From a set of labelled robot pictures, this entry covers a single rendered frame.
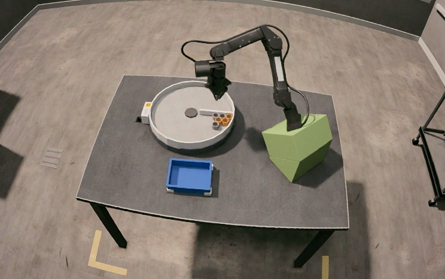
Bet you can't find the blue open tray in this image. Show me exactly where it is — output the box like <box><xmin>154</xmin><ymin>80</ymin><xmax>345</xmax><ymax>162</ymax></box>
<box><xmin>166</xmin><ymin>158</ymin><xmax>212</xmax><ymax>195</ymax></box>

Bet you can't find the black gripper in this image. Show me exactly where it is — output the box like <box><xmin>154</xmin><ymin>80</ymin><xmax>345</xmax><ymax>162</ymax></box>
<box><xmin>205</xmin><ymin>75</ymin><xmax>231</xmax><ymax>101</ymax></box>

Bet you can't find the white round turntable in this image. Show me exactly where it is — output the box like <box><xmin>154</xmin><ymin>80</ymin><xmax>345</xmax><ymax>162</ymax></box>
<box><xmin>136</xmin><ymin>81</ymin><xmax>235</xmax><ymax>155</ymax></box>

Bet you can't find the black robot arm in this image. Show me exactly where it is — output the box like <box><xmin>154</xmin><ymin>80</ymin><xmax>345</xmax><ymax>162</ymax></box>
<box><xmin>194</xmin><ymin>25</ymin><xmax>302</xmax><ymax>132</ymax></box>

